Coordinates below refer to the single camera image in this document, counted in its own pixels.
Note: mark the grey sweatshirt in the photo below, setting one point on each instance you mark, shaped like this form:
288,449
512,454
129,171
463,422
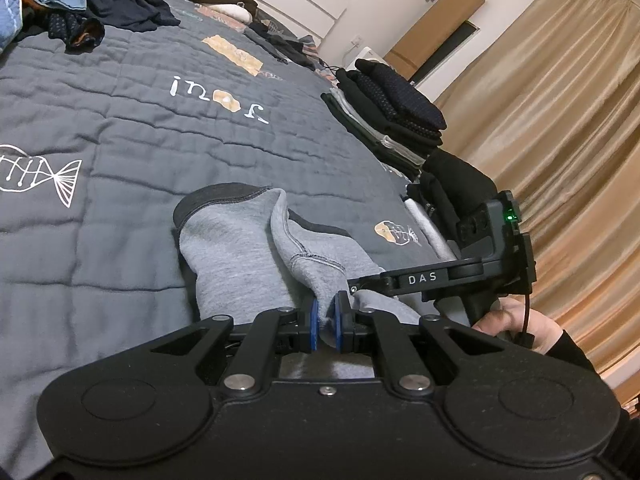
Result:
235,260

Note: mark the beige curtain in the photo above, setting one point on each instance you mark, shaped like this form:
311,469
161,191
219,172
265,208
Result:
575,110

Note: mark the white appliance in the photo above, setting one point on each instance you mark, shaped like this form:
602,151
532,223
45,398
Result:
367,55

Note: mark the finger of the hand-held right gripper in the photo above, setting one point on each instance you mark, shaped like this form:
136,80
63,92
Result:
370,284

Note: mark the white folded cloth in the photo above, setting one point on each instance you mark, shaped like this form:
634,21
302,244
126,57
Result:
430,230

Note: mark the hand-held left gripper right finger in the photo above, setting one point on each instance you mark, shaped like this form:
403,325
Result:
344,325

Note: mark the navy garment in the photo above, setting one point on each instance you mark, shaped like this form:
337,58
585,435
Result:
130,7

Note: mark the person's right hand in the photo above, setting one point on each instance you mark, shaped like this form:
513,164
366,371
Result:
540,332

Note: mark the black folded garment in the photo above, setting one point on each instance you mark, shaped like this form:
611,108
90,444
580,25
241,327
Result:
450,180

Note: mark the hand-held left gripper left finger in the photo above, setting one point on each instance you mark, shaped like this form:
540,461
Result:
311,325

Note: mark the stack of folded dark clothes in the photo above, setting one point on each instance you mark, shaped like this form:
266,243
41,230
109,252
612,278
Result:
400,105

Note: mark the dark grey crumpled garment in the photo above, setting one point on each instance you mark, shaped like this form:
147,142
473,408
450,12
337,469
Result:
285,45

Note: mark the dark dotted garment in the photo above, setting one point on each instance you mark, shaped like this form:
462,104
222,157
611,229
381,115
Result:
75,27

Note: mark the white headboard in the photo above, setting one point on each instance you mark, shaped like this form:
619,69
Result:
310,0

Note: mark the grey printed bed quilt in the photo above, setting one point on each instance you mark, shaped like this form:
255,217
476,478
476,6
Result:
125,110

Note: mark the tall cardboard roll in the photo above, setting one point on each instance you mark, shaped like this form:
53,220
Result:
440,25

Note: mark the white pillow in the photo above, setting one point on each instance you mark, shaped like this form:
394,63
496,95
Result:
232,11

